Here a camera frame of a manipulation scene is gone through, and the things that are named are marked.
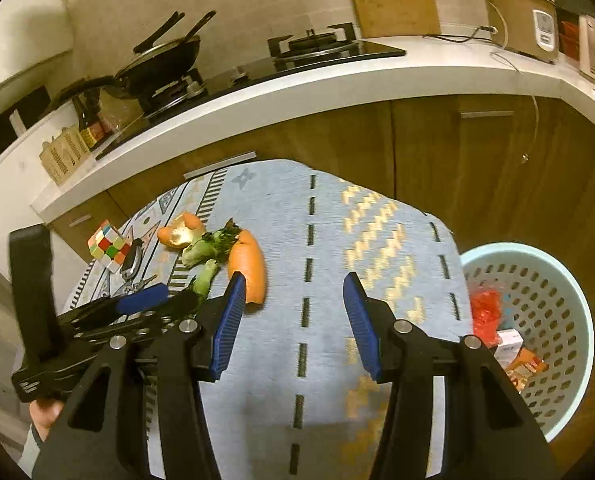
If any green vegetable stalk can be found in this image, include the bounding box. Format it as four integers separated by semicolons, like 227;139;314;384
190;259;220;306

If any person's left hand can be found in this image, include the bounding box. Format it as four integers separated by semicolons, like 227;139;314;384
30;399;65;443

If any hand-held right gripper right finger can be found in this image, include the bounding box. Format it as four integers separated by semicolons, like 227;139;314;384
342;271;561;480

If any grey cloth with yellow zigzags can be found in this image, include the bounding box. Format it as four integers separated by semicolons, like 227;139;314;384
60;159;478;480

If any orange snack bag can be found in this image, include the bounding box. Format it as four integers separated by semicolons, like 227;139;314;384
505;349;548;391

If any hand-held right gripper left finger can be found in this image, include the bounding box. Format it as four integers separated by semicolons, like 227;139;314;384
32;271;248;480

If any black glass gas stove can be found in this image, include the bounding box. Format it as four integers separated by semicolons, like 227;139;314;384
94;22;407;161

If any light blue plastic basket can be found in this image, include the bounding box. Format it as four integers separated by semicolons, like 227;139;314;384
460;242;595;443

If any beige rice cooker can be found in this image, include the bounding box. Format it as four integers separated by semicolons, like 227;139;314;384
480;0;561;63

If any red plastic container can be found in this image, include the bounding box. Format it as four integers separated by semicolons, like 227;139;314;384
560;20;581;58

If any dark sauce bottle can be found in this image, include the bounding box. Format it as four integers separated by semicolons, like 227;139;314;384
72;95;103;148

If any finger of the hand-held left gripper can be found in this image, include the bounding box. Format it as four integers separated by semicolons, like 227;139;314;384
74;289;201;344
56;282;170;330

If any colourful puzzle cube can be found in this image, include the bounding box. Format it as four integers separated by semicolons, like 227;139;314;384
87;219;132;273

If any leafy green vegetable scrap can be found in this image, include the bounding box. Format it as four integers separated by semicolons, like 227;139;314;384
181;220;240;266

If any person's left forearm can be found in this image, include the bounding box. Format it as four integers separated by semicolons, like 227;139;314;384
20;422;44;478

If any dark metal tool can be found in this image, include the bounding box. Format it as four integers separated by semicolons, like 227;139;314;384
120;237;158;297

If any white power cable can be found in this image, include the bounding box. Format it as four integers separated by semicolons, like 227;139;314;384
477;0;541;163

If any curved orange peel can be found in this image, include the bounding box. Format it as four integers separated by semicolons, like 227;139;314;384
157;212;207;251

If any long orange carrot peel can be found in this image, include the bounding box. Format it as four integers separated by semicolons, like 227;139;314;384
227;229;268;306

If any black power cable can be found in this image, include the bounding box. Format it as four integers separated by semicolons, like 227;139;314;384
422;25;495;43

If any red wrapper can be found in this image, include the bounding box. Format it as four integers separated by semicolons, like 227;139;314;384
470;289;503;348

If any white printed carton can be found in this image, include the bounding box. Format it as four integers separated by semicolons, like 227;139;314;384
492;329;523;361

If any black wok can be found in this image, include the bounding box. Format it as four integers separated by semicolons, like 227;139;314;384
114;10;217;101

